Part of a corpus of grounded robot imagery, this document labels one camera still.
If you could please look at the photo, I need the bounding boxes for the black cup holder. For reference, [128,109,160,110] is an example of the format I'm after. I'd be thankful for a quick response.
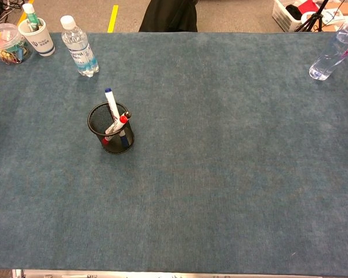
[87,101,135,155]

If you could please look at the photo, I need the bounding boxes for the blue-capped whiteboard marker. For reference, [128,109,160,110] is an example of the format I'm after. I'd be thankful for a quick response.
[104,87,130,147]

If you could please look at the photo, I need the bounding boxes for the black-capped whiteboard marker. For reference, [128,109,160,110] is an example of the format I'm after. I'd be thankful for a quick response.
[115,111,132,137]

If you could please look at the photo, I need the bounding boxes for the red-capped whiteboard marker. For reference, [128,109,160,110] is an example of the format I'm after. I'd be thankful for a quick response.
[101,115,128,145]

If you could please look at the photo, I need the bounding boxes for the green-white marker in cup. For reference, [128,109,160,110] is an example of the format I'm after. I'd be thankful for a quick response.
[22,3,43,31]

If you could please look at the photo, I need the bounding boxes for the blue felt table cover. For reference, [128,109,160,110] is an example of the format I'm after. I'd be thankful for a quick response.
[0,31,348,275]

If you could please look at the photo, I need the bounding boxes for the black chair back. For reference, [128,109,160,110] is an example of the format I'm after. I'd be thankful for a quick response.
[138,0,198,32]

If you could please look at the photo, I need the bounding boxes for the blue-label water bottle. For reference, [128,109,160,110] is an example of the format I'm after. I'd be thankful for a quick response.
[60,15,100,78]

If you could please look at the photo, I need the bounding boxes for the yellow floor tape strip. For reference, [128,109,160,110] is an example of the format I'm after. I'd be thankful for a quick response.
[107,5,119,34]

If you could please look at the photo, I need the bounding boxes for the white paper cup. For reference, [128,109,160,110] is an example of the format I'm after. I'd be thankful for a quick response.
[17,17,56,57]

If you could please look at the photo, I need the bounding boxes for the white plastic basket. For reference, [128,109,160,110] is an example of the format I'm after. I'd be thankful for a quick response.
[271,0,311,32]

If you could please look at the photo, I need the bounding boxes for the pink-print clear water bottle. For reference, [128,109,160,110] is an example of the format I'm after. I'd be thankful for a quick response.
[309,13,348,81]

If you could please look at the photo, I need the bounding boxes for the black tripod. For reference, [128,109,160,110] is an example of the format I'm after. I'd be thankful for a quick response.
[295,0,331,32]

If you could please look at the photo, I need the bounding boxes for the clear jar of clips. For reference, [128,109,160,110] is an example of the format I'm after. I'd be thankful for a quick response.
[0,23,32,65]

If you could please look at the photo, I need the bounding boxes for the aluminium table edge rail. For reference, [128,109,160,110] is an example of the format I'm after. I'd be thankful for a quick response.
[11,268,331,278]

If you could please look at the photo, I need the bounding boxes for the black cable bundle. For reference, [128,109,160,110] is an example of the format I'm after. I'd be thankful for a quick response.
[0,0,20,25]

